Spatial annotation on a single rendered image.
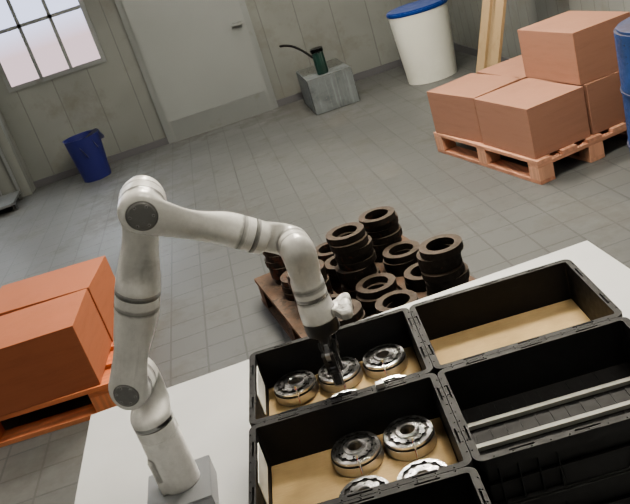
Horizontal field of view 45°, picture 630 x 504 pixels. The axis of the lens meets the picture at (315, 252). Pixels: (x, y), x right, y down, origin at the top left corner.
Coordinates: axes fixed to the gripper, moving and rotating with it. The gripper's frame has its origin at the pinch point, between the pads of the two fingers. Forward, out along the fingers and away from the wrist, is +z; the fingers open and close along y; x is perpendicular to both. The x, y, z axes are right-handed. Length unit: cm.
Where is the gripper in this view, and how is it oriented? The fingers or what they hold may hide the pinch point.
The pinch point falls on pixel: (337, 371)
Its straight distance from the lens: 169.7
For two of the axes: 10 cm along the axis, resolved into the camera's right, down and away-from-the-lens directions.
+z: 2.9, 8.8, 3.8
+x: 9.6, -2.7, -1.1
